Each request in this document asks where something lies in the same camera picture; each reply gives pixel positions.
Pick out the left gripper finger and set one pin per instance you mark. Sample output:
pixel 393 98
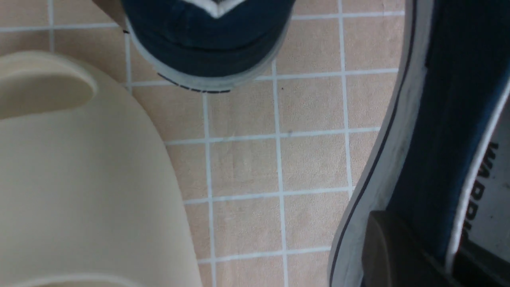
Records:
pixel 391 257

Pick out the navy slip-on shoe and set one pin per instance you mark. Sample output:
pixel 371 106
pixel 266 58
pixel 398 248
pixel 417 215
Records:
pixel 441 158
pixel 208 45

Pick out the right cream foam slide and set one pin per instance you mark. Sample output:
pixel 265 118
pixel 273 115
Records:
pixel 89 197

